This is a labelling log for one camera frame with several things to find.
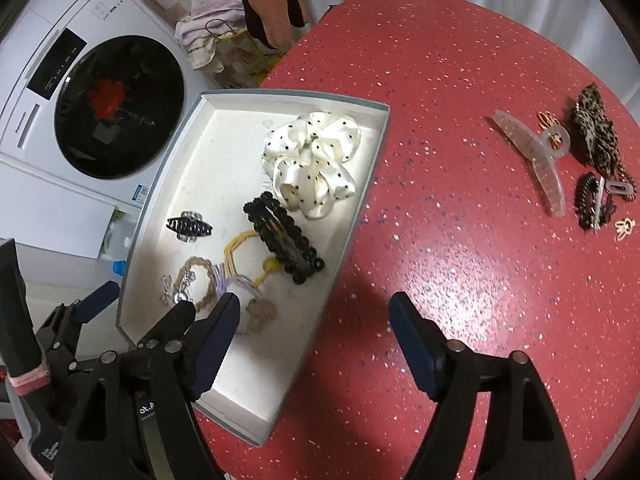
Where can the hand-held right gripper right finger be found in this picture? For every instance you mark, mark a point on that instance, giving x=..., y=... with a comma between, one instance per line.
x=412, y=350

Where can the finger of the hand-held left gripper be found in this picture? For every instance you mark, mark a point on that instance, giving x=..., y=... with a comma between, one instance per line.
x=172, y=320
x=97, y=296

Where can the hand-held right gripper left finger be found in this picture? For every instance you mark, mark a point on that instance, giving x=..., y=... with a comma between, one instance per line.
x=215, y=345

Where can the black scalloped snap clip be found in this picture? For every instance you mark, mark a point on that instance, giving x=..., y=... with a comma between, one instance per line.
x=280, y=240

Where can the white tray box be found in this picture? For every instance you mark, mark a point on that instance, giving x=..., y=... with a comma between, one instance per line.
x=220, y=195

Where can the person's left forearm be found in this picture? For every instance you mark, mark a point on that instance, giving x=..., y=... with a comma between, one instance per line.
x=12, y=300

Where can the white jug blue cap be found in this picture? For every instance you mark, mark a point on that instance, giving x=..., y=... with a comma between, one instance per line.
x=118, y=267

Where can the small black claw clip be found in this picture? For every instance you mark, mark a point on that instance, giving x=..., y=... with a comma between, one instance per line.
x=189, y=225

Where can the white washing machine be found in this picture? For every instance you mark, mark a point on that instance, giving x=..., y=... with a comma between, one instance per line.
x=120, y=105

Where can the white polka dot scrunchie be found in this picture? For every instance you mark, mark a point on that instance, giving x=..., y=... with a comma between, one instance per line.
x=320, y=155

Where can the black beaded hair clip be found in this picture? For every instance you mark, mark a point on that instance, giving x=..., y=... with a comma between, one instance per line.
x=585, y=200

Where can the clear claw hair clip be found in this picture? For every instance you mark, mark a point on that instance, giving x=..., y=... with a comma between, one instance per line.
x=532, y=152

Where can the gold bunny hair clip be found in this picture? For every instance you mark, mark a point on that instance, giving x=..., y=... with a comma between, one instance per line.
x=624, y=230

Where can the grey rectangular hair clip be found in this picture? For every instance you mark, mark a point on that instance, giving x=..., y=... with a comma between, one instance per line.
x=619, y=187

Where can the small gold hair clip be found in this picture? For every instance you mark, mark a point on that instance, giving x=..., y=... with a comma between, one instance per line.
x=547, y=119

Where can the pale pink towel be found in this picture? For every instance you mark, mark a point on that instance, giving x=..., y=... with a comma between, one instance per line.
x=200, y=35

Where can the leopard print scrunchie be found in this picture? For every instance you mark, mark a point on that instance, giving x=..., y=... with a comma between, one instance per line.
x=595, y=135

